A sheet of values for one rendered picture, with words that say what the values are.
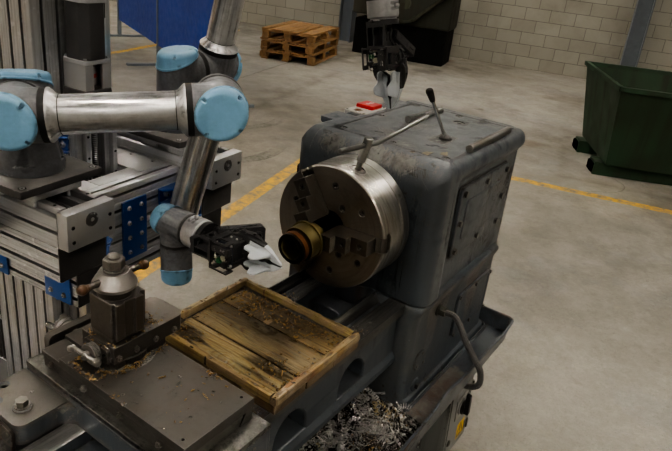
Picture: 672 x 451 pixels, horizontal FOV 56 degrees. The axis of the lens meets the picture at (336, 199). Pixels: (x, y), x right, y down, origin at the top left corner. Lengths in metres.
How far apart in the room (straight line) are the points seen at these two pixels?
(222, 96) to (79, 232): 0.45
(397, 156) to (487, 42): 9.97
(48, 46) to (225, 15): 0.48
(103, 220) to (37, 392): 0.43
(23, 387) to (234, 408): 0.41
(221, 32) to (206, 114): 0.59
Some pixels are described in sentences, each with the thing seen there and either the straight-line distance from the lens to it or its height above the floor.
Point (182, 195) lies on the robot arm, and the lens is 1.59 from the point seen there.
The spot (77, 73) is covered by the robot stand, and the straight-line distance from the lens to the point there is 1.77.
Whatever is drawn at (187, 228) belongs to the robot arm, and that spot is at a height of 1.10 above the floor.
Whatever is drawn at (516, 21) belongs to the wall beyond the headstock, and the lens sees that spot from 11.44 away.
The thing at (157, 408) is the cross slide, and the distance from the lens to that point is 1.16.
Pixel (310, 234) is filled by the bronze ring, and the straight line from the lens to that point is 1.42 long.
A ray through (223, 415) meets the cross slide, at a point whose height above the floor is 0.97.
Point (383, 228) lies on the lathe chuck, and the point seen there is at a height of 1.13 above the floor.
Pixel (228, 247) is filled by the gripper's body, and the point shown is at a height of 1.10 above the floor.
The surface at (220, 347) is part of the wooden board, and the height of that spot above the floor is 0.88.
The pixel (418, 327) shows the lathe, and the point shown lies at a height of 0.80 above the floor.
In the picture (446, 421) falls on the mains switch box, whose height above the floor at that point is 0.35.
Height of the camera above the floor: 1.73
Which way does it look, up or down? 23 degrees down
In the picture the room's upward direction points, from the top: 7 degrees clockwise
